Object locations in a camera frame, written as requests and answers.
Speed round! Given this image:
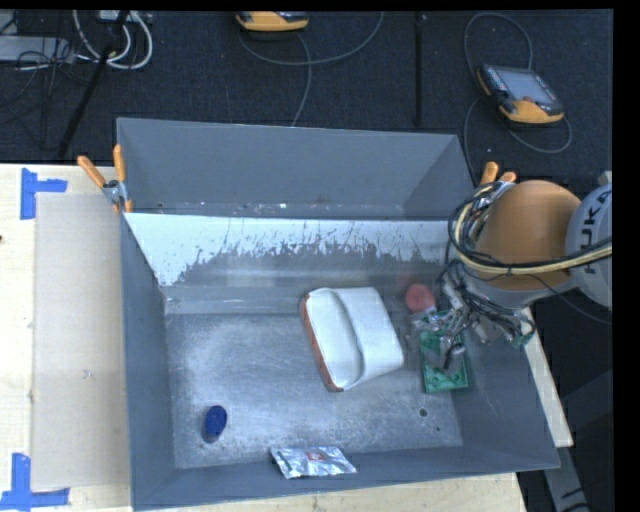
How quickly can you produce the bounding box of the green flat studded block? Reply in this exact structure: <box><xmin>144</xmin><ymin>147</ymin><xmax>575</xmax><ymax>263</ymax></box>
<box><xmin>418</xmin><ymin>311</ymin><xmax>471</xmax><ymax>395</ymax></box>

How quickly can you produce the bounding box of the red ball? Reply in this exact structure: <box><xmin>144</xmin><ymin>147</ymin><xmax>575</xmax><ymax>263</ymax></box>
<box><xmin>403</xmin><ymin>283</ymin><xmax>438</xmax><ymax>314</ymax></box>

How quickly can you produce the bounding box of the white and orange pouch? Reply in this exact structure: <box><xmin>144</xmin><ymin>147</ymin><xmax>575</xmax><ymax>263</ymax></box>
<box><xmin>298</xmin><ymin>286</ymin><xmax>406</xmax><ymax>394</ymax></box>

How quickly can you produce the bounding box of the grey metal bin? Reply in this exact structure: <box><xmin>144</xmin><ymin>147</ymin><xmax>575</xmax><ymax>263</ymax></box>
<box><xmin>115</xmin><ymin>117</ymin><xmax>562</xmax><ymax>511</ymax></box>

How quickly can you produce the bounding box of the silver foil packet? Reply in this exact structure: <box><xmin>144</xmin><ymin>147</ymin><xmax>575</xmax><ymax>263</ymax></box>
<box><xmin>269</xmin><ymin>445</ymin><xmax>359</xmax><ymax>481</ymax></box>

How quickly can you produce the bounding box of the blue oval disc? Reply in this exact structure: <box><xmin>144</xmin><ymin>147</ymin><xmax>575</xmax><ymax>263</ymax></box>
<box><xmin>201</xmin><ymin>404</ymin><xmax>229</xmax><ymax>444</ymax></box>

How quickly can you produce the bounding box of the pale flat board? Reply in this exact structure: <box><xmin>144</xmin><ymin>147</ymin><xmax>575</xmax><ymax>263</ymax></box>
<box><xmin>29</xmin><ymin>192</ymin><xmax>133</xmax><ymax>494</ymax></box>

